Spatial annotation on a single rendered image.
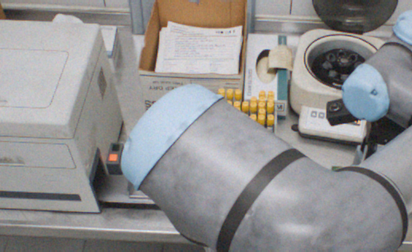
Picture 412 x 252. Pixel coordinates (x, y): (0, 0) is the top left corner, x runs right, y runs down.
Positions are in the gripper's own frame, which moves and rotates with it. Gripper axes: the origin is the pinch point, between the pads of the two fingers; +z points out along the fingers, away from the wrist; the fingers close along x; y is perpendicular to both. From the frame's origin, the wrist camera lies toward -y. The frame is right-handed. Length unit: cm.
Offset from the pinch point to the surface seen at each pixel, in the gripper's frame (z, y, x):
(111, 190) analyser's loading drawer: 13, -51, -9
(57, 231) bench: 18, -61, -17
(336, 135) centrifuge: 12.7, -4.0, 16.6
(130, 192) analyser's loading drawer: 10.7, -46.2, -9.5
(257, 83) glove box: 9.2, -24.8, 26.4
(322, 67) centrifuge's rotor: 5.3, -9.7, 31.2
